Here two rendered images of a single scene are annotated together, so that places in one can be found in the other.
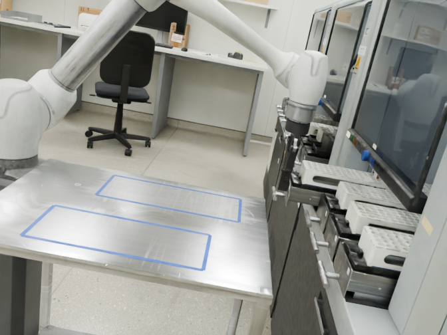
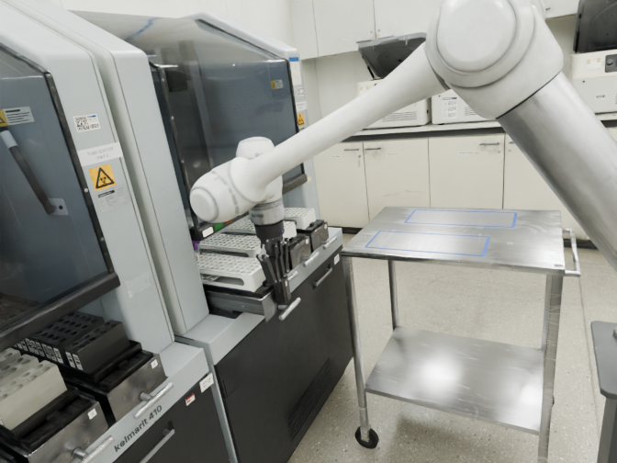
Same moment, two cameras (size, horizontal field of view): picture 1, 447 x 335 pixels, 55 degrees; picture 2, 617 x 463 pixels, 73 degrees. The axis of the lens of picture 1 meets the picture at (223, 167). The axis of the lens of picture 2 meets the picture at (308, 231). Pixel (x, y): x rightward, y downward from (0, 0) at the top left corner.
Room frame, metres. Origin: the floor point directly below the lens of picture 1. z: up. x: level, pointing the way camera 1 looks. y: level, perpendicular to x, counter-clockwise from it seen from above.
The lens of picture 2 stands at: (2.17, 0.40, 1.33)
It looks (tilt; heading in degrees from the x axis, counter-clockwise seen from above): 20 degrees down; 210
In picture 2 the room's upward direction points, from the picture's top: 8 degrees counter-clockwise
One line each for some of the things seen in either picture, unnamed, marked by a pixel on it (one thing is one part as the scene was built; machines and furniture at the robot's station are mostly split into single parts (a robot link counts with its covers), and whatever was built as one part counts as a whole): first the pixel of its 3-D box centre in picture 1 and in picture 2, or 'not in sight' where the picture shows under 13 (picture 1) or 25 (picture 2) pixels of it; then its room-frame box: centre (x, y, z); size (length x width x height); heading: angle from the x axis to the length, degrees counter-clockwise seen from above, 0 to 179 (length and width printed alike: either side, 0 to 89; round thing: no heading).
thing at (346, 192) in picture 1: (389, 205); (229, 249); (1.19, -0.50, 0.83); 0.30 x 0.10 x 0.06; 89
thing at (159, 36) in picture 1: (161, 20); not in sight; (4.65, 0.91, 1.13); 0.54 x 0.18 x 0.46; 83
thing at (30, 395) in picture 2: (321, 135); (30, 395); (1.90, -0.40, 0.85); 0.12 x 0.02 x 0.06; 0
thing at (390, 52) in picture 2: not in sight; (399, 82); (-1.26, -0.60, 1.22); 0.62 x 0.56 x 0.64; 178
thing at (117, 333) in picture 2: (327, 144); (102, 347); (1.74, -0.40, 0.85); 0.12 x 0.02 x 0.06; 0
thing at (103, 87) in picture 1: (124, 89); not in sight; (3.81, 1.00, 0.52); 0.64 x 0.60 x 1.05; 19
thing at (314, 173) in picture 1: (346, 181); (221, 272); (1.34, -0.40, 0.83); 0.30 x 0.10 x 0.06; 90
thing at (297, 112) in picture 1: (300, 111); (266, 210); (1.34, -0.20, 1.03); 0.09 x 0.09 x 0.06
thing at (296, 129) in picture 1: (295, 134); (271, 237); (1.34, -0.20, 0.96); 0.08 x 0.07 x 0.09; 0
